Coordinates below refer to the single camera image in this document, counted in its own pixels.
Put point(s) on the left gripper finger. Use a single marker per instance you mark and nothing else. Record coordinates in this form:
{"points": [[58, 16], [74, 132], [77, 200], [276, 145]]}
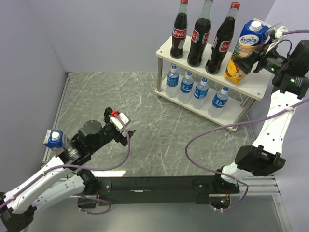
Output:
{"points": [[107, 114], [130, 133]]}

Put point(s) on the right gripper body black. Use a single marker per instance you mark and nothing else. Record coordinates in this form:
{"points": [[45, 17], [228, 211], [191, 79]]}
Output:
{"points": [[269, 59]]}

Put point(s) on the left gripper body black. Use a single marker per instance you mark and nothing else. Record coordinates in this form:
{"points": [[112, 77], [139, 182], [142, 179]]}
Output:
{"points": [[110, 133]]}

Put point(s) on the blue juice carton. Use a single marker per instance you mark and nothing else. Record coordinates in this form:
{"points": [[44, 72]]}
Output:
{"points": [[252, 36]]}

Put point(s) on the cola bottle shelved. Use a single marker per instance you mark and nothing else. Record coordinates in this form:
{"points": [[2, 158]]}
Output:
{"points": [[222, 40], [200, 35], [179, 31]]}

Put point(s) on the water bottle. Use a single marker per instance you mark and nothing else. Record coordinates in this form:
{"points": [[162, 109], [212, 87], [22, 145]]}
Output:
{"points": [[218, 102], [200, 94], [172, 82], [186, 88]]}

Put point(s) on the dark juice carton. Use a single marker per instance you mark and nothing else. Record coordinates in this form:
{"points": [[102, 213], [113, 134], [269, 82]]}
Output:
{"points": [[55, 139]]}

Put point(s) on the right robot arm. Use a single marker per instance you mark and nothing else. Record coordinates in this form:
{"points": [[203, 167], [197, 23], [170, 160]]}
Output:
{"points": [[263, 157]]}

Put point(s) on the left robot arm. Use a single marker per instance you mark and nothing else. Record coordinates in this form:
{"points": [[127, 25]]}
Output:
{"points": [[65, 174]]}

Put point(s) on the wooden two-tier shelf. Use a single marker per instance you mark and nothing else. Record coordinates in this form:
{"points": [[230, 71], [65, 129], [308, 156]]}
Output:
{"points": [[241, 97]]}

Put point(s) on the black base beam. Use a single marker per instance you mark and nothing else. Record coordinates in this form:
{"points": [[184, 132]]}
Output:
{"points": [[162, 189]]}

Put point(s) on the aluminium rail frame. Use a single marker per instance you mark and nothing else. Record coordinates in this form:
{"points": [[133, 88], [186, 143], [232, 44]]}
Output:
{"points": [[160, 147]]}

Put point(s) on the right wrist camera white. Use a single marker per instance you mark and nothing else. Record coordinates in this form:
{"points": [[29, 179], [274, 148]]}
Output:
{"points": [[277, 31]]}

